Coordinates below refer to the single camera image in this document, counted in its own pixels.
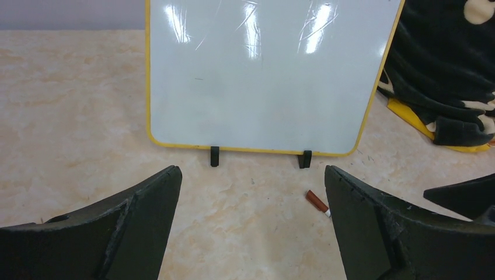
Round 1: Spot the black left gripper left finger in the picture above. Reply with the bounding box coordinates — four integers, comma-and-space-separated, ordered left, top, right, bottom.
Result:
1, 166, 182, 279

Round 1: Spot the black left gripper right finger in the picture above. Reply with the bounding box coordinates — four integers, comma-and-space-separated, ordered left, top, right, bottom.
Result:
325, 166, 494, 279

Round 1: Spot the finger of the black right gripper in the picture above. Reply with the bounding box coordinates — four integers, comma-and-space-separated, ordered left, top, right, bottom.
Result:
423, 174, 494, 221

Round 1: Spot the red marker cap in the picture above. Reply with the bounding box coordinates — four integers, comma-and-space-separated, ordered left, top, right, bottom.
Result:
305, 190, 331, 218

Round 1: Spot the black whiteboard stand right foot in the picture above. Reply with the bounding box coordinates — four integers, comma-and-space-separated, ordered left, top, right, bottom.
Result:
297, 150, 312, 169

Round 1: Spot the yellow framed whiteboard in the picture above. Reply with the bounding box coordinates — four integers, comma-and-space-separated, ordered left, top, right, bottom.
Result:
145, 0, 405, 156

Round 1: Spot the yellow cloth under blanket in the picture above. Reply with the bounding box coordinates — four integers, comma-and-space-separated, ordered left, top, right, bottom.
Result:
387, 98, 494, 153

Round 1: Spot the black floral blanket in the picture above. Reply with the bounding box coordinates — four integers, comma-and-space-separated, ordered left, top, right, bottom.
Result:
378, 1, 494, 148

